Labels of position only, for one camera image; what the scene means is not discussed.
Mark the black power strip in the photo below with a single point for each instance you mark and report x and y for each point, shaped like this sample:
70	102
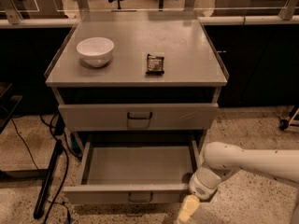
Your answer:
43	193

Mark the wheeled cart base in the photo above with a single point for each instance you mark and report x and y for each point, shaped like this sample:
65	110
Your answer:
292	120

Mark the grey drawer cabinet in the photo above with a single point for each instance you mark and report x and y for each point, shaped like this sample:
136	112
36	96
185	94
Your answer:
192	71

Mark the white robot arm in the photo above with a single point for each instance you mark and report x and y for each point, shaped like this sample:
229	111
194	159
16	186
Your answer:
221	161

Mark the dark snack packet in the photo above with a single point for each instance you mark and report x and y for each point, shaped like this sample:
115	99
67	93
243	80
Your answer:
155	65

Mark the white bowl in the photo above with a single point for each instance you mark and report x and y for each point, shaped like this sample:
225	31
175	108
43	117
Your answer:
95	51

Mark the grey top drawer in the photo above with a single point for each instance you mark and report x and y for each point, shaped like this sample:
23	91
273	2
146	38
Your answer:
123	117

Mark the grey drawer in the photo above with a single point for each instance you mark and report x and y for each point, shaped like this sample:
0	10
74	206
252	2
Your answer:
154	173
123	117

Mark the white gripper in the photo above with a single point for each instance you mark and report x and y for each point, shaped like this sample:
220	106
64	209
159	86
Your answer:
199	188

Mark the dark side table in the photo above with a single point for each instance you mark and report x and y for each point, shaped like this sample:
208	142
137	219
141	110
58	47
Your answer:
8	103

